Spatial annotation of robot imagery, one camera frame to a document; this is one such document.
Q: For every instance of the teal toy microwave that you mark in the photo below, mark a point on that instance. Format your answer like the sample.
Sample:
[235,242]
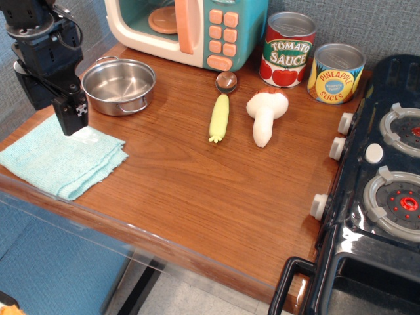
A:
[216,35]

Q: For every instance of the plush white mushroom toy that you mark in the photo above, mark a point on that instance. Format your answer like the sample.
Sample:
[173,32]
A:
[266,105]

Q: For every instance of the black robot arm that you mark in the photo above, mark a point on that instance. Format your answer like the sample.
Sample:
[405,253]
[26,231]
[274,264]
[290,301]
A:
[8,8]

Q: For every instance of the tomato sauce can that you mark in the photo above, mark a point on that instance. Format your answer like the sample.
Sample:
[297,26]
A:
[288,42]

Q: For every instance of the stainless steel pot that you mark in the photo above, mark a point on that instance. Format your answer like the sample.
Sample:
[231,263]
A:
[119,87]

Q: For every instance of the clear acrylic barrier panel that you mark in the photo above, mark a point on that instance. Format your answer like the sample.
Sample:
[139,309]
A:
[53,265]

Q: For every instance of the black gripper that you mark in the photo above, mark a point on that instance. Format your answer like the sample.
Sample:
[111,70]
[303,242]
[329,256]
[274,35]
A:
[48,47]

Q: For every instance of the black toy stove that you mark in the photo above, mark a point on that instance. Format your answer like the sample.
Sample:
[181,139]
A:
[367,250]

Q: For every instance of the orange microwave turntable plate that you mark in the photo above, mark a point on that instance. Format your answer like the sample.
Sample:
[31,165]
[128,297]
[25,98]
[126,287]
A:
[163,20]

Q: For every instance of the pineapple slices can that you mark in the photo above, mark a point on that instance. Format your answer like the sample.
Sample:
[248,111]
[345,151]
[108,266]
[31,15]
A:
[336,72]

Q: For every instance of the spoon with yellow handle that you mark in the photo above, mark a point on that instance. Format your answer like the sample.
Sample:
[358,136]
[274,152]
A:
[225,83]

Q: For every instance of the light blue cloth napkin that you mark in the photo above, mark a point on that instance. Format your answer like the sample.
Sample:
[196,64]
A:
[64,166]

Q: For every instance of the orange object at corner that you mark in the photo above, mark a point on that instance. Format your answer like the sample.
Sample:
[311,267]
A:
[9,305]

